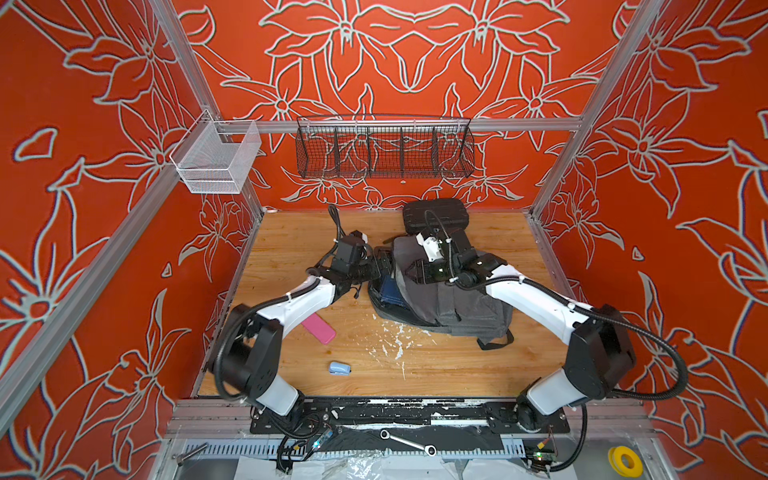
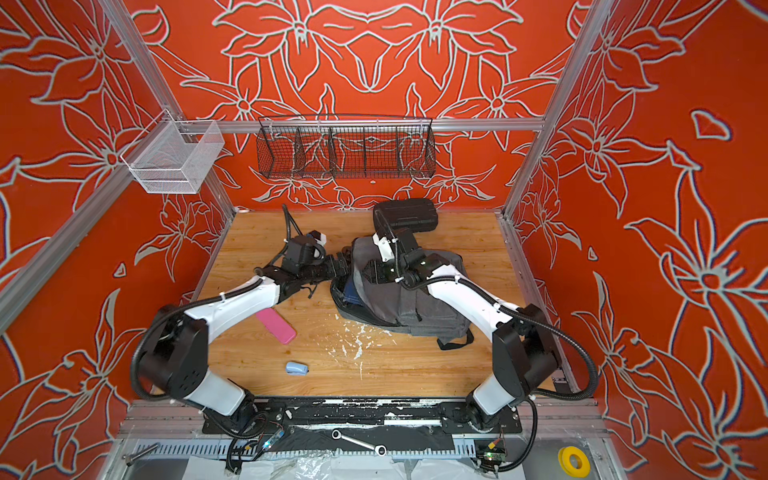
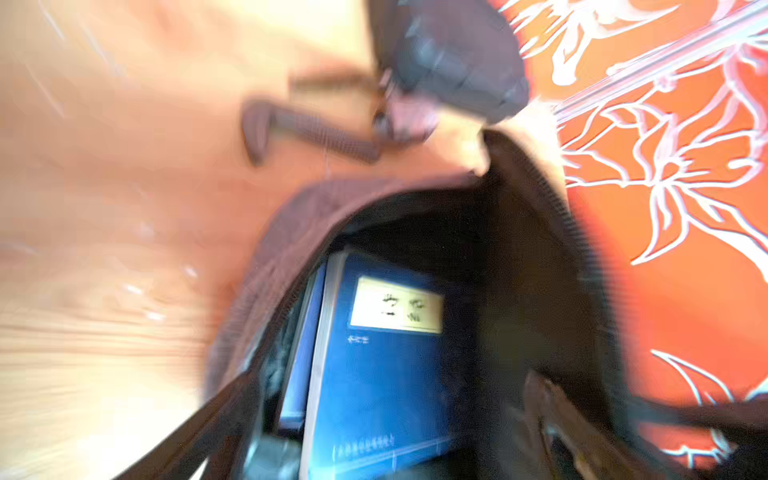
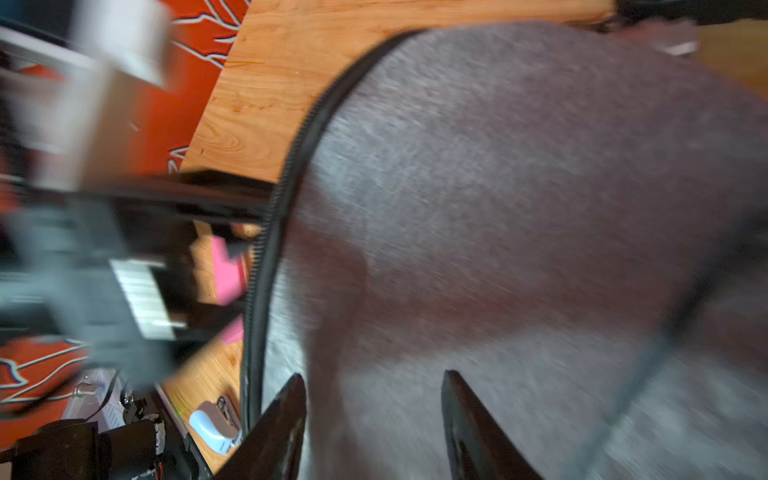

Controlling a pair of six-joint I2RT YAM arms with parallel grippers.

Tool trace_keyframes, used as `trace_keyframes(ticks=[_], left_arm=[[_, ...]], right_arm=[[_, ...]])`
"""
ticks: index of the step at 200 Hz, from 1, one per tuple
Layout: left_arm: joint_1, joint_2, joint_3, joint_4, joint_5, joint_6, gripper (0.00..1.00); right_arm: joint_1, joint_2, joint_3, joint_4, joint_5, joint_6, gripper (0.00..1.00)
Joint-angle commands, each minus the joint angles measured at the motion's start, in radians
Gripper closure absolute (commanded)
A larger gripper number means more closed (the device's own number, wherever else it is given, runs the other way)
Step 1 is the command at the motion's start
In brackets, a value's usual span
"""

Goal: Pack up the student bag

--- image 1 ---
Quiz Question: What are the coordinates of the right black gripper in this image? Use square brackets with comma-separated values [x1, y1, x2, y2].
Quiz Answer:
[400, 255, 463, 283]

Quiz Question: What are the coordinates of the grey student backpack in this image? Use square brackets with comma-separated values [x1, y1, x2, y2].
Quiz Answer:
[368, 236, 514, 350]

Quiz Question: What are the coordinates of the blue notebook yellow label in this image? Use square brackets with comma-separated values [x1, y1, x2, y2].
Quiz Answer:
[379, 276, 408, 307]

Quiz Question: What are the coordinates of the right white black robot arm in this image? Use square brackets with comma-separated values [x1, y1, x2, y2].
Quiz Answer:
[406, 210, 689, 432]

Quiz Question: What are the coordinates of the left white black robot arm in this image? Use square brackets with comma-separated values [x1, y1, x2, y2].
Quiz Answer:
[207, 205, 383, 418]

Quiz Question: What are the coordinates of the black hard case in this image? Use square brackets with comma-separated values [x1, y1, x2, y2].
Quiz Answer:
[402, 198, 470, 235]

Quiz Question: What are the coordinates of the pink pencil case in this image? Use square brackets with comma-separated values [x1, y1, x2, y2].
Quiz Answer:
[302, 313, 336, 345]

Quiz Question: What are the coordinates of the light blue stapler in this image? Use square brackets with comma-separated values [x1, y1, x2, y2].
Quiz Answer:
[328, 361, 352, 376]

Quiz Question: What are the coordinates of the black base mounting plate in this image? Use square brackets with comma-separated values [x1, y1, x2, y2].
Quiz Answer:
[248, 395, 571, 436]

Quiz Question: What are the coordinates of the yellow tape roll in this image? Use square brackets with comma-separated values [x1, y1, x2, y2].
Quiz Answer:
[608, 446, 644, 479]

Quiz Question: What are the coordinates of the black wire wall basket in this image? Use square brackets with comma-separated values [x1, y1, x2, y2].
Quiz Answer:
[295, 114, 476, 180]

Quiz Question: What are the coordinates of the white wire wall basket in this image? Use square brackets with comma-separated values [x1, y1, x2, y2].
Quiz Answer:
[170, 110, 262, 194]

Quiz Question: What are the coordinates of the grey bolt on frame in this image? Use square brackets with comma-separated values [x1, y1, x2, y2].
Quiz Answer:
[174, 443, 209, 466]

